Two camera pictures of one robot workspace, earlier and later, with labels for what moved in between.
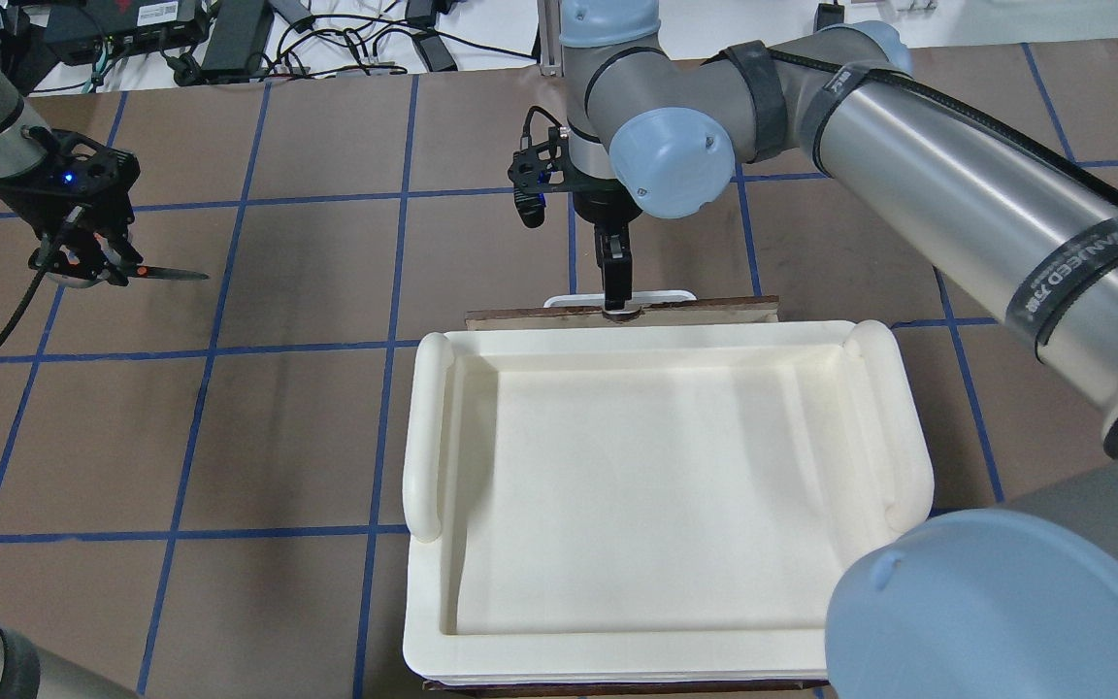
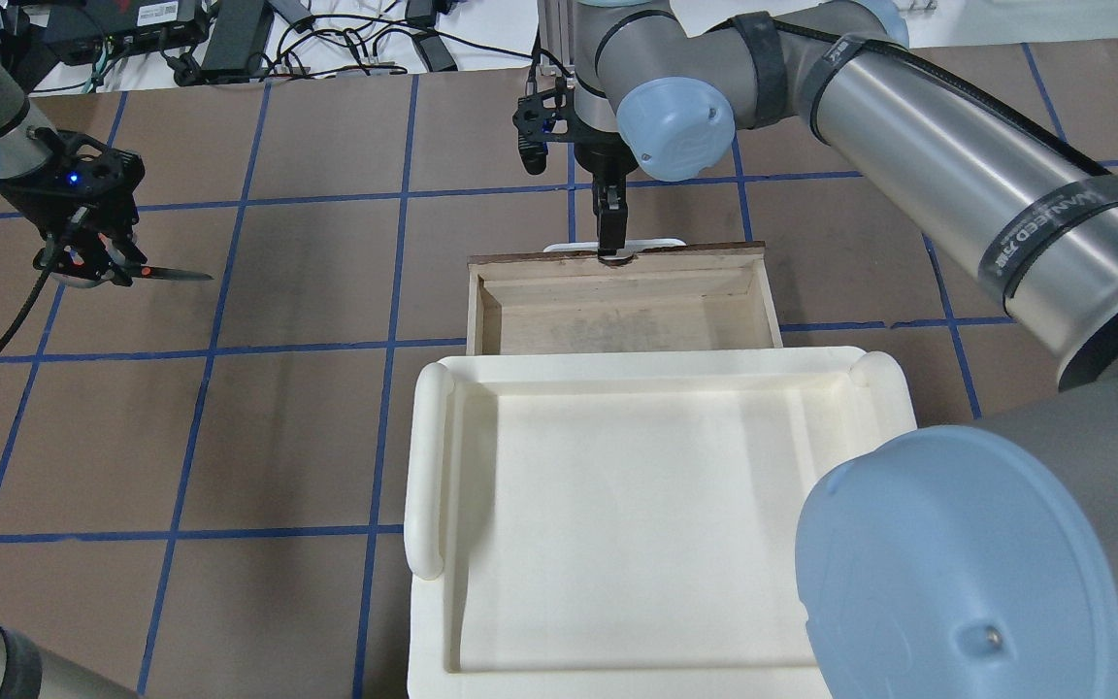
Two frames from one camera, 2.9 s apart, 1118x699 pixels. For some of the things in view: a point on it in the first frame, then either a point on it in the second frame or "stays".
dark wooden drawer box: x=764 y=309 -> x=707 y=297
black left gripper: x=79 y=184 stays
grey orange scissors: x=65 y=270 stays
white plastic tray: x=646 y=501 stays
